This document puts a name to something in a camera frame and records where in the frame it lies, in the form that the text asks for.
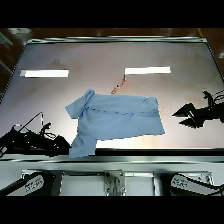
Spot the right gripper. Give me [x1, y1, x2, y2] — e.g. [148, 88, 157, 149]
[172, 102, 215, 130]

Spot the blue shirt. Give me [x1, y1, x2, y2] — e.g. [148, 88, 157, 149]
[64, 88, 166, 159]

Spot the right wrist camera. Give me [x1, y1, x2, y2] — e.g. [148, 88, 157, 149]
[202, 90, 215, 108]

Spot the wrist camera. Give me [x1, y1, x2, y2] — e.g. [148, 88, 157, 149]
[202, 90, 215, 108]
[39, 121, 53, 137]

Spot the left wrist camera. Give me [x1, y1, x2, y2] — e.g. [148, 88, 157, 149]
[39, 121, 53, 137]

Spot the black cable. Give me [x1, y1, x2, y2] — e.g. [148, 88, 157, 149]
[19, 111, 45, 132]

